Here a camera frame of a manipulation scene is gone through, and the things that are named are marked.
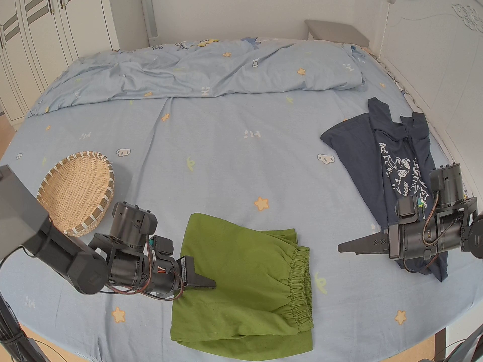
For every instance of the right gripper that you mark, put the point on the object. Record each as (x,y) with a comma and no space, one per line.
(411,241)

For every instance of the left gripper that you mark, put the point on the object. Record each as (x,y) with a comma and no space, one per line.
(166,279)

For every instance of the green shorts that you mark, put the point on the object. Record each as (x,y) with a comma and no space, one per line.
(245,277)

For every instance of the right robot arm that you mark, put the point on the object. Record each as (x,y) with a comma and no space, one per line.
(452,187)

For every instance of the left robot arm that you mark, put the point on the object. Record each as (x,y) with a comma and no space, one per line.
(75,262)

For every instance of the round woven basket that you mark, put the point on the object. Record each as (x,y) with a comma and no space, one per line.
(75,187)

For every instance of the bed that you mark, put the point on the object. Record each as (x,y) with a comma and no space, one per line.
(241,145)

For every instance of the dark blue printed T-shirt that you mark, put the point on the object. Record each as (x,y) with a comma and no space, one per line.
(362,153)

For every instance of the pale blue quilt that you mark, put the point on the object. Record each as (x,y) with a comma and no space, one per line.
(226,74)

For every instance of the grey bedside table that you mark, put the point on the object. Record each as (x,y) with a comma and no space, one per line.
(334,32)

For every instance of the white wardrobe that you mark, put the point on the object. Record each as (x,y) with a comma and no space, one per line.
(45,32)

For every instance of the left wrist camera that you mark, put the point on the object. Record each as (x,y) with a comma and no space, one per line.
(162,246)

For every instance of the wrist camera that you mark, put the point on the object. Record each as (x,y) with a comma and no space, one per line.
(406,207)
(162,246)

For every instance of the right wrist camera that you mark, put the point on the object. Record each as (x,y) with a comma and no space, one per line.
(406,207)

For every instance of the grey wall post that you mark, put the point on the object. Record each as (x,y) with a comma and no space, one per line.
(148,6)

